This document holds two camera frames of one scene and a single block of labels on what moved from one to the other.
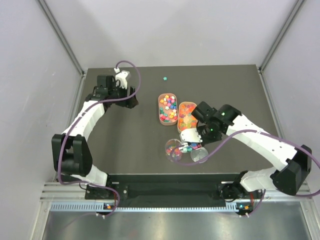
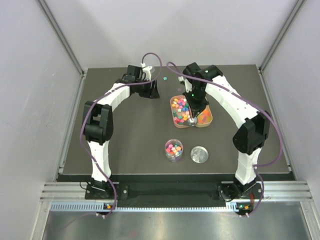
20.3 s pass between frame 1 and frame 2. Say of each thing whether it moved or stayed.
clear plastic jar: stayed
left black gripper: moved
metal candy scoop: moved
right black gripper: moved
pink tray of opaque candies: moved
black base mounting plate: stayed
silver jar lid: stayed
